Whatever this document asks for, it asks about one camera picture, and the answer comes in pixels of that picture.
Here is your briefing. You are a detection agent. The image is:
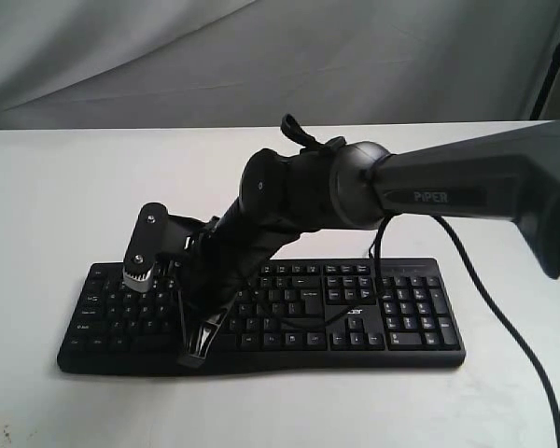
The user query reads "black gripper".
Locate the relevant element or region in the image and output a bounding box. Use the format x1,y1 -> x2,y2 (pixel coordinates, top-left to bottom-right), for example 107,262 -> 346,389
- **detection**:
156,212 -> 280,369

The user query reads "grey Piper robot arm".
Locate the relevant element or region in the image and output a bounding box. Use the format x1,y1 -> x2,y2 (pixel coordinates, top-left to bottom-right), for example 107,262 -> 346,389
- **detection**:
163,116 -> 560,368

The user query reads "black Acer keyboard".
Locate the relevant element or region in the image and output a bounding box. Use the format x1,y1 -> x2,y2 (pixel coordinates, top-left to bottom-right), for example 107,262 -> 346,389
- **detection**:
57,259 -> 466,377

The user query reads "grey backdrop cloth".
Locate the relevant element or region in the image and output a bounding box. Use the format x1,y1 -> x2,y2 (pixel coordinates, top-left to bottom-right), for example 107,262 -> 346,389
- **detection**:
0,1 -> 560,130

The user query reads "black tripod stand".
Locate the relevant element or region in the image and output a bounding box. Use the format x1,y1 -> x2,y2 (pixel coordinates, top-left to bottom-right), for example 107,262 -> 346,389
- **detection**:
529,36 -> 560,120

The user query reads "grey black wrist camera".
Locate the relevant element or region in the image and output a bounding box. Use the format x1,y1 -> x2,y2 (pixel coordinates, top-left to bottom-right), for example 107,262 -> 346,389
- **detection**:
122,203 -> 168,293

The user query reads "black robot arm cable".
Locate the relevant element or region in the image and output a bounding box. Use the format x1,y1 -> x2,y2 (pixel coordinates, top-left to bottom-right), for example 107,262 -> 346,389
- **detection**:
237,217 -> 560,448

